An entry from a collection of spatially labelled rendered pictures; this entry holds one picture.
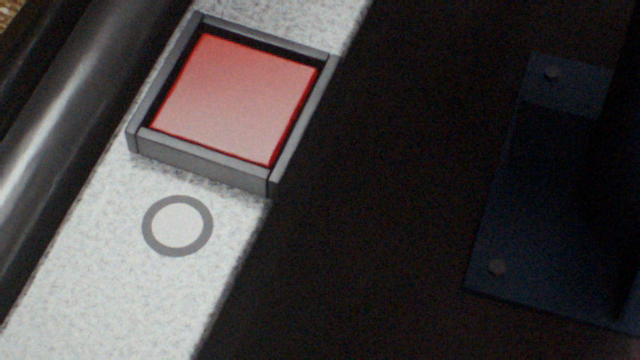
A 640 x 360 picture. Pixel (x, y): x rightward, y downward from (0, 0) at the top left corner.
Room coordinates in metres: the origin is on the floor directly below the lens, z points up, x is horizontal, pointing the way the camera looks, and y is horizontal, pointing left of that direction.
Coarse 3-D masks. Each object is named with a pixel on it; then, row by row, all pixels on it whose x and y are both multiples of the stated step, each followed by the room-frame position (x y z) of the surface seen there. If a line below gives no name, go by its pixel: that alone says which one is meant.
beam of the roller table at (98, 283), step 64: (256, 0) 0.42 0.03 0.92; (320, 0) 0.42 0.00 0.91; (384, 0) 0.44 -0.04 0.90; (320, 128) 0.36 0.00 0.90; (128, 192) 0.31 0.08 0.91; (192, 192) 0.31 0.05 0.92; (64, 256) 0.28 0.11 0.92; (128, 256) 0.28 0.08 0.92; (192, 256) 0.28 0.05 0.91; (256, 256) 0.29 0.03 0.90; (64, 320) 0.25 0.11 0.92; (128, 320) 0.25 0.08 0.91; (192, 320) 0.25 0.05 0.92
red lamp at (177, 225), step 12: (180, 204) 0.30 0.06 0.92; (156, 216) 0.30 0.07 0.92; (168, 216) 0.30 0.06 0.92; (180, 216) 0.30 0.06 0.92; (192, 216) 0.30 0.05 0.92; (156, 228) 0.29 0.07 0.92; (168, 228) 0.29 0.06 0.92; (180, 228) 0.29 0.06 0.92; (192, 228) 0.29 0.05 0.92; (168, 240) 0.29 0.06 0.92; (180, 240) 0.29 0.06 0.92; (192, 240) 0.29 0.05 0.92
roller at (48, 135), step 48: (96, 0) 0.42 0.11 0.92; (144, 0) 0.42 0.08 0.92; (96, 48) 0.39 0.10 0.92; (144, 48) 0.40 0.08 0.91; (48, 96) 0.36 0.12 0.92; (96, 96) 0.36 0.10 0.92; (0, 144) 0.34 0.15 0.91; (48, 144) 0.34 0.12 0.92; (96, 144) 0.35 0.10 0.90; (0, 192) 0.31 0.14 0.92; (48, 192) 0.31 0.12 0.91; (0, 240) 0.29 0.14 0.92; (48, 240) 0.30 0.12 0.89; (0, 288) 0.27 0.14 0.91
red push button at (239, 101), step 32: (192, 64) 0.37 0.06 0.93; (224, 64) 0.37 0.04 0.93; (256, 64) 0.37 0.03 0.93; (288, 64) 0.37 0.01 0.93; (192, 96) 0.35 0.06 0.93; (224, 96) 0.35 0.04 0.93; (256, 96) 0.35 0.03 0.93; (288, 96) 0.35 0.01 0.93; (160, 128) 0.34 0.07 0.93; (192, 128) 0.34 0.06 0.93; (224, 128) 0.34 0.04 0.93; (256, 128) 0.34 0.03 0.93; (288, 128) 0.34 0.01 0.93; (256, 160) 0.32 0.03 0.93
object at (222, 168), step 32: (192, 32) 0.39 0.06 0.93; (224, 32) 0.39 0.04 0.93; (256, 32) 0.39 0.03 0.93; (320, 64) 0.37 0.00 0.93; (160, 96) 0.35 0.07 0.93; (320, 96) 0.35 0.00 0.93; (128, 128) 0.33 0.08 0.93; (160, 160) 0.33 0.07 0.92; (192, 160) 0.32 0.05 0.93; (224, 160) 0.32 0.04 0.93; (288, 160) 0.32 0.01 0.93; (256, 192) 0.31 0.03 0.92
